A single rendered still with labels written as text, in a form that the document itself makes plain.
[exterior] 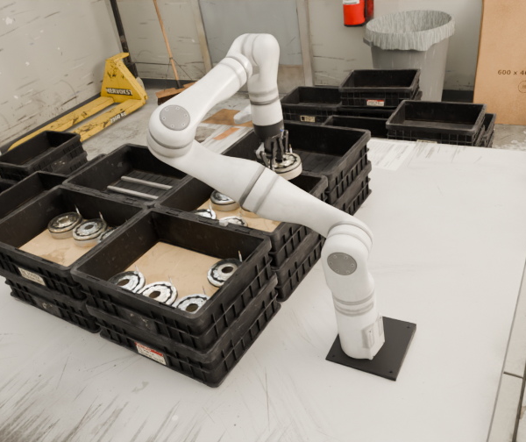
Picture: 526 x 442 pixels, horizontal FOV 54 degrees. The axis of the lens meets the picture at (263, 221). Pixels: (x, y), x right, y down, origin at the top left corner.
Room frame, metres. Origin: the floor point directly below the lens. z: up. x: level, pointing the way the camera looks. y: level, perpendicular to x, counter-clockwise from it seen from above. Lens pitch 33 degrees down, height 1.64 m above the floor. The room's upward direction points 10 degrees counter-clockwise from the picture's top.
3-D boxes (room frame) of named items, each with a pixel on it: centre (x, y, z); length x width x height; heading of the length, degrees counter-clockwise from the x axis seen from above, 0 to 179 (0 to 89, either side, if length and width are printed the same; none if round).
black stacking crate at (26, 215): (1.26, 0.55, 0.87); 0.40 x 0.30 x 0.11; 52
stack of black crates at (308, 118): (3.01, -0.45, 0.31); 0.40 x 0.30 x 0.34; 56
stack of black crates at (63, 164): (2.71, 1.15, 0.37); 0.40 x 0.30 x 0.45; 146
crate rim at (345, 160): (1.48, -0.14, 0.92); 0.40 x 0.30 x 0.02; 52
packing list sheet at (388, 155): (1.77, -0.44, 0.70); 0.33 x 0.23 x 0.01; 56
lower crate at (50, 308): (1.26, 0.55, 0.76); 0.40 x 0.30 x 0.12; 52
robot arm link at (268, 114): (1.22, -0.04, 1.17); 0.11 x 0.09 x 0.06; 53
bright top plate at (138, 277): (1.02, 0.36, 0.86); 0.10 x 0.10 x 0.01
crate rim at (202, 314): (1.01, 0.23, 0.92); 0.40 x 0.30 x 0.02; 52
